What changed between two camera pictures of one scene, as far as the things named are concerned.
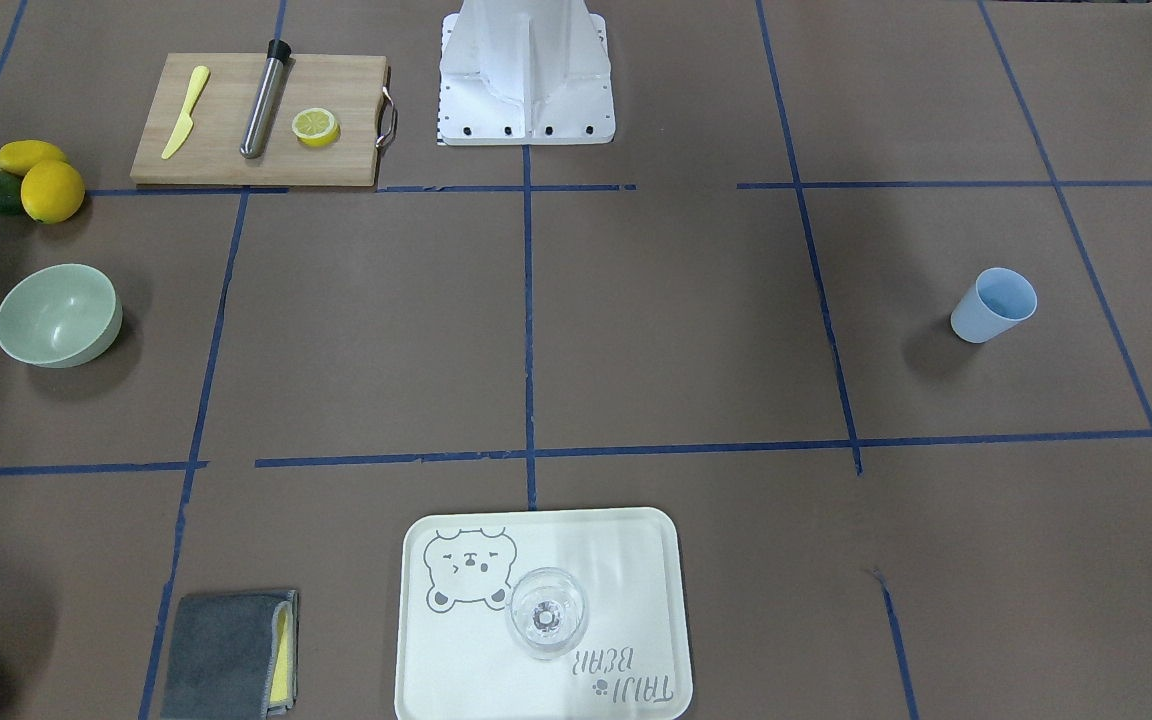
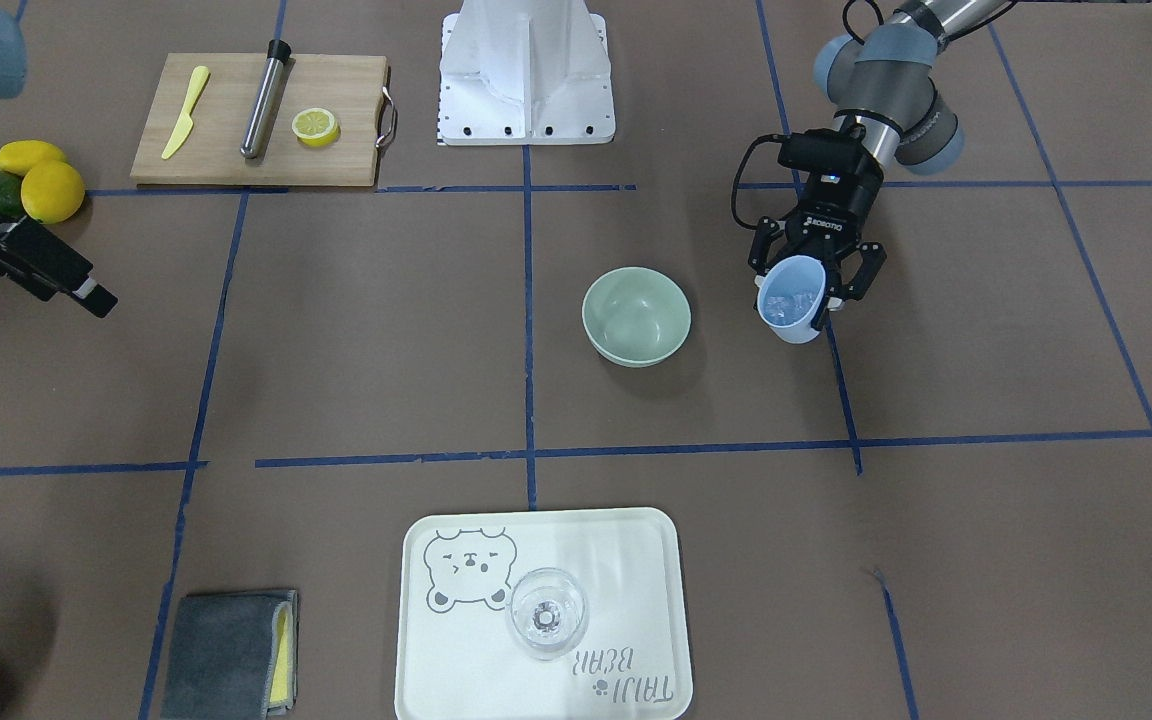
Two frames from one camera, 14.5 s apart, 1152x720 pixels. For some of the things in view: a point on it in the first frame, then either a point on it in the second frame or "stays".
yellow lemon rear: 17,155 stays
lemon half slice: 315,127 stays
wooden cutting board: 324,120 stays
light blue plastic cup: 996,300 -> 788,298
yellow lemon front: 52,191 stays
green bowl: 59,316 -> 636,317
